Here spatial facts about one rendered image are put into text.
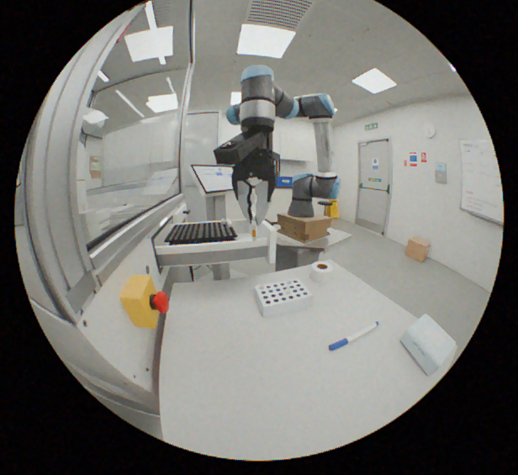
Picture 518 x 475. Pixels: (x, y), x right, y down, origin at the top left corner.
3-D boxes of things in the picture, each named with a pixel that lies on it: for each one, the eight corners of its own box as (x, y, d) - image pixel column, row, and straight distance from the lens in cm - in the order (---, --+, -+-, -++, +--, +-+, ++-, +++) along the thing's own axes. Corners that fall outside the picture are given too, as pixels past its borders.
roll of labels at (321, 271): (327, 284, 53) (330, 274, 51) (306, 279, 54) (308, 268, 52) (332, 274, 59) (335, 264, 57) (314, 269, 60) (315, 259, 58)
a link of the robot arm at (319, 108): (316, 193, 98) (305, 97, 94) (341, 196, 94) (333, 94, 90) (309, 201, 87) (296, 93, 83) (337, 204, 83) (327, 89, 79)
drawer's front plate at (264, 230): (251, 234, 75) (250, 209, 72) (275, 264, 50) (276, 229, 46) (246, 234, 75) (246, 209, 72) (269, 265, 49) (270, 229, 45)
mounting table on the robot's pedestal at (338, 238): (301, 234, 132) (302, 219, 129) (350, 252, 108) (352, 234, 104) (250, 246, 106) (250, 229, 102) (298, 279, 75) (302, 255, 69)
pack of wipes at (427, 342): (397, 340, 44) (406, 327, 41) (418, 324, 51) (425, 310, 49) (427, 378, 44) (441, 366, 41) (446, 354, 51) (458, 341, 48)
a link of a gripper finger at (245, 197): (260, 219, 39) (262, 179, 38) (249, 225, 34) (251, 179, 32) (248, 217, 40) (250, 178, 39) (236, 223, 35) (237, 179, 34)
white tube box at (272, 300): (296, 287, 50) (298, 277, 48) (310, 305, 45) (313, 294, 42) (255, 296, 46) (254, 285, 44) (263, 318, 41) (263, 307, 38)
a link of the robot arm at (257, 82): (282, 74, 46) (261, 57, 40) (283, 109, 40) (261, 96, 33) (256, 82, 49) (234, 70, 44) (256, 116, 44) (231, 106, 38)
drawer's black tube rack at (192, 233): (230, 235, 68) (229, 220, 66) (238, 255, 52) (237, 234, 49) (177, 240, 69) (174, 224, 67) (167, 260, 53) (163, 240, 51)
